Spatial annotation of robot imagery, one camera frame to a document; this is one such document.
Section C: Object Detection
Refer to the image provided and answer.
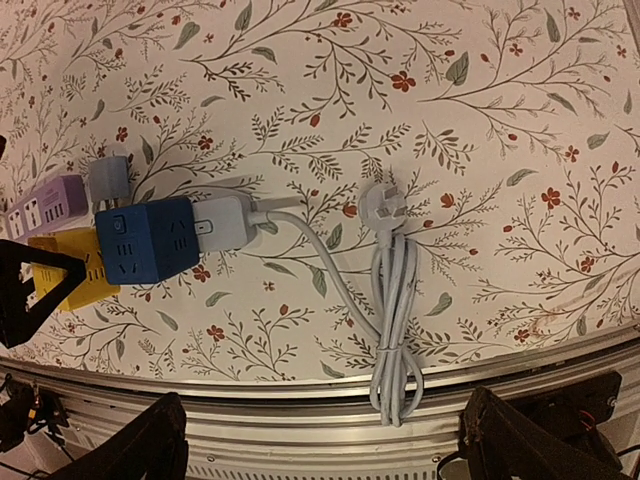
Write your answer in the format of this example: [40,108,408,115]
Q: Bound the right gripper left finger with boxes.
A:
[49,392,188,480]

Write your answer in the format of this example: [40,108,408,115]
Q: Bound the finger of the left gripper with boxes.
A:
[1,239,66,349]

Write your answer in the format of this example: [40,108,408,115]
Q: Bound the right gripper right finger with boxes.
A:
[459,387,628,479]

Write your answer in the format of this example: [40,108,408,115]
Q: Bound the yellow cube plug adapter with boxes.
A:
[27,227,121,311]

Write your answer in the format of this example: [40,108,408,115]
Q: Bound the grey power strip cable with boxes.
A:
[249,182,425,428]

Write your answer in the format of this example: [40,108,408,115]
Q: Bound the purple power strip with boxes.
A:
[6,174,89,242]

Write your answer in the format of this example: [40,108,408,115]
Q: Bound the blue cube plug adapter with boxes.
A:
[95,197,200,285]

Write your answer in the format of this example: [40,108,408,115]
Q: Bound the small light blue adapter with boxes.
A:
[88,156,131,212]

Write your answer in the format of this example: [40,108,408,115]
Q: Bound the grey-blue power strip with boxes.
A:
[192,195,257,253]

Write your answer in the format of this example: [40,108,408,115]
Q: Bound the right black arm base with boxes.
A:
[508,371,622,452]

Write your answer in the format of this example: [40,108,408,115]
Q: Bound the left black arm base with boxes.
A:
[1,373,70,453]

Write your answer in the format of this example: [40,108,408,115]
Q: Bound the floral patterned table mat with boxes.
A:
[1,1,639,367]

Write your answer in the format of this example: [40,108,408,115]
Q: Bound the aluminium front rail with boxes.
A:
[1,326,639,479]

